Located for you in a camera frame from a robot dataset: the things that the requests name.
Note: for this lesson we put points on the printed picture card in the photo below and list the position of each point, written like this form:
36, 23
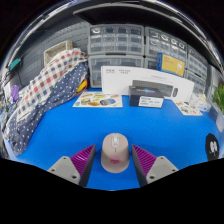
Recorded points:
96, 100
186, 108

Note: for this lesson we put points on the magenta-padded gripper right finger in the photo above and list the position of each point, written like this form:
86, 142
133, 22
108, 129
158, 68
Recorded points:
151, 166

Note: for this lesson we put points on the grey wall shelf unit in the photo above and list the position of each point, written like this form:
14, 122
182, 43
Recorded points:
133, 15

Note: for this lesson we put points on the red blue plaid cloth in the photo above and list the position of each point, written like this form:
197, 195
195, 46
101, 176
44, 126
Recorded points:
50, 76

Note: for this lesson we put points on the navy polka dot cloth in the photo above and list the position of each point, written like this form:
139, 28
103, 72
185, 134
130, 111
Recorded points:
63, 93

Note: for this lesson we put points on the teal box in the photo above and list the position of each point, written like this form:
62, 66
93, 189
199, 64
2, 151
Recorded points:
15, 64

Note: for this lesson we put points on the yellow and blue box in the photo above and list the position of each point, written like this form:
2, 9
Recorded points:
171, 65

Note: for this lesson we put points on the white blue tissue box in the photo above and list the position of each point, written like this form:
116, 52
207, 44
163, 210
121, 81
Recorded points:
200, 101

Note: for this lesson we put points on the green potted plant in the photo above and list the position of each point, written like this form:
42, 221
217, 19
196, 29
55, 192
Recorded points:
219, 96

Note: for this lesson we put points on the small black box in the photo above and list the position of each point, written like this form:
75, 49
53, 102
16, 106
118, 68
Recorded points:
143, 95

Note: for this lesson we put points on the white woven basket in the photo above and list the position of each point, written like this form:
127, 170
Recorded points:
56, 50

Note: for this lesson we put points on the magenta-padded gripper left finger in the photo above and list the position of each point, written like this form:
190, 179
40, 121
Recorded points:
75, 166

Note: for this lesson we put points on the large blue table mat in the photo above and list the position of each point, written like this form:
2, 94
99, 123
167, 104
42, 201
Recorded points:
100, 130

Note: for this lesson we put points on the long white keyboard box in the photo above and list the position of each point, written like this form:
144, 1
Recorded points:
120, 78

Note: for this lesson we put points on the small purple figure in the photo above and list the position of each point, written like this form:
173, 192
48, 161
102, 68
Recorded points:
15, 93

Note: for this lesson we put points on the beige computer mouse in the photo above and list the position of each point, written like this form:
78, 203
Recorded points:
115, 153

